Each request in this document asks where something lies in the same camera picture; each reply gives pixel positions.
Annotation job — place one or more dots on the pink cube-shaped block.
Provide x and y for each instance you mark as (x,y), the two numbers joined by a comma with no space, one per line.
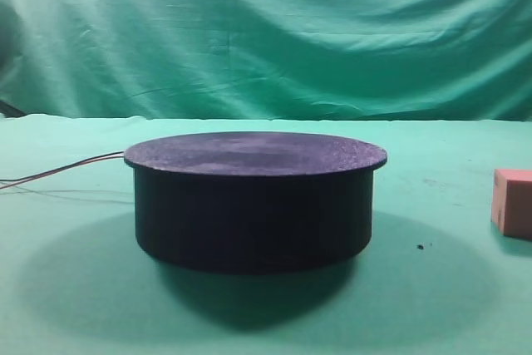
(511,203)

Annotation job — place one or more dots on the black round turntable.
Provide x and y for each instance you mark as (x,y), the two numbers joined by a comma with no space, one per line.
(253,202)

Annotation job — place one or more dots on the green backdrop cloth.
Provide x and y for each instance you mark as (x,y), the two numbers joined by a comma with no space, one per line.
(268,59)

